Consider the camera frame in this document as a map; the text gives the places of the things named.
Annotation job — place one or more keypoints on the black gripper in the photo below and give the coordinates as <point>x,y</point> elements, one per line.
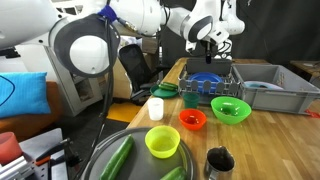
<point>208,45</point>

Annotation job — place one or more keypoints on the blue plastic plate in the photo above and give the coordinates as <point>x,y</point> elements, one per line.
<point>205,78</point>

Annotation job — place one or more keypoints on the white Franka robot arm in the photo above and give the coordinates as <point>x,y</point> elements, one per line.
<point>33,20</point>

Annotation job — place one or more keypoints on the dark green plastic plate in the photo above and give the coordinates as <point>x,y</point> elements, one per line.
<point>163,94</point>

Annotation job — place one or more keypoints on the dark green plastic cup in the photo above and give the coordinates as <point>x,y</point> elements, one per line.
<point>191,100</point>

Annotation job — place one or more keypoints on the small green cucumber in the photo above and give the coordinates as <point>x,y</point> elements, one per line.
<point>170,84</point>
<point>166,88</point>

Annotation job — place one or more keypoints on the bright green plastic bowl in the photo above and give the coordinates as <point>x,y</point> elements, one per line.
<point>230,110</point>

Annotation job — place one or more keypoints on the pale round lid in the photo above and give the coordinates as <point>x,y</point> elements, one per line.
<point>263,85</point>

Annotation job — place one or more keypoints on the orange plastic bowl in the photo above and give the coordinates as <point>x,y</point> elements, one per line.
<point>192,120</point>

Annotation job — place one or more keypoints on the black office chair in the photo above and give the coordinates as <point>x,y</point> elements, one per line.
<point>135,66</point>

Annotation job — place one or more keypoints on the white plastic mug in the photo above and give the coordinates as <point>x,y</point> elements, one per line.
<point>155,110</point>

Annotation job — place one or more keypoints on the gray plastic storage bin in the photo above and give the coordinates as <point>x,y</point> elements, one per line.
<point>276,100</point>

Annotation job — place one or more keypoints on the large tan cardboard panel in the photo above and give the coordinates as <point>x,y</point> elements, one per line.
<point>121,80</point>

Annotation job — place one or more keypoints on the wooden side table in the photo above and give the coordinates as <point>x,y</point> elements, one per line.
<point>305,66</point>

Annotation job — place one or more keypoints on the yellow-green plastic bowl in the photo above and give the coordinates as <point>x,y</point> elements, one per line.
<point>162,143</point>

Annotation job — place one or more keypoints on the yellow floor mat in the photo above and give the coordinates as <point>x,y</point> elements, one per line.
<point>121,112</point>

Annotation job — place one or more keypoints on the small steel pitcher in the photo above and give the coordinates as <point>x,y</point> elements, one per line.
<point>218,161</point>

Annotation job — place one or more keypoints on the small red object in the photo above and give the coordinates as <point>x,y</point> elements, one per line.
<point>311,114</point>

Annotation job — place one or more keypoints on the long green cucumber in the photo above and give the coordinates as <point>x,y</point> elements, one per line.
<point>116,160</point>
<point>175,174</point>

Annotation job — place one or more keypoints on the gray glass-door cabinet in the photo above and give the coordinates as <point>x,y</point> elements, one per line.
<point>86,95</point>

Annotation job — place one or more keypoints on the round gray metal tray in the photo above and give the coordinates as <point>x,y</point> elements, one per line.
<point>140,166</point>

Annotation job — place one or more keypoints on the blue pillow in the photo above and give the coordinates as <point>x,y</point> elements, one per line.
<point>23,95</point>

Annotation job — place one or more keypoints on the orange sofa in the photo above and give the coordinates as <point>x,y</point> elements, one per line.
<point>30,126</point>

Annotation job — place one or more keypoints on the red plastic cup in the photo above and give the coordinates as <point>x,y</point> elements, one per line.
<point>9,148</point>

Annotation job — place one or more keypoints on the black clamp camera mount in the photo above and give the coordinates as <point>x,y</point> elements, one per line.
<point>50,151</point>

